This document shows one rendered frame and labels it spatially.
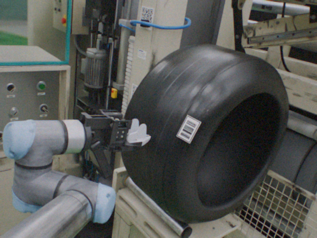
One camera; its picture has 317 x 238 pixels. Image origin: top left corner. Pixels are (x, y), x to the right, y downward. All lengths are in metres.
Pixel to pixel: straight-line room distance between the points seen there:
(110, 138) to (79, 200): 0.20
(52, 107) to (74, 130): 0.75
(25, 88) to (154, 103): 0.66
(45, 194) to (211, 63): 0.53
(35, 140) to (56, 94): 0.78
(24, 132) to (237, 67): 0.55
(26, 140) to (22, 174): 0.08
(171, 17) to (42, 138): 0.68
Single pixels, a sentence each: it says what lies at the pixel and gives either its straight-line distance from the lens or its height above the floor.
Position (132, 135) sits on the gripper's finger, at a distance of 0.78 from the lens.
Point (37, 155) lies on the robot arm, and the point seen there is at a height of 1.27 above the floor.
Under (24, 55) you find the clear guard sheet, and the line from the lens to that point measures 1.31.
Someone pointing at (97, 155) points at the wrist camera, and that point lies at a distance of 0.75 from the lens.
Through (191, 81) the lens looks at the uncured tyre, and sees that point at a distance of 0.84.
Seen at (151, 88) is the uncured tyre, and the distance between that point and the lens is 0.89.
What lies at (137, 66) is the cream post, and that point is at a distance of 1.21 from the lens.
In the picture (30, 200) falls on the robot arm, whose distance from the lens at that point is 0.70.
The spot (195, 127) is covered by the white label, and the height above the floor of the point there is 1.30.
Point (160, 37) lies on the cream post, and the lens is 1.14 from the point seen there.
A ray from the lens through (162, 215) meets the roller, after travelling 1.11.
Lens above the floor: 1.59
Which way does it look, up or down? 22 degrees down
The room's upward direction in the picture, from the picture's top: 9 degrees clockwise
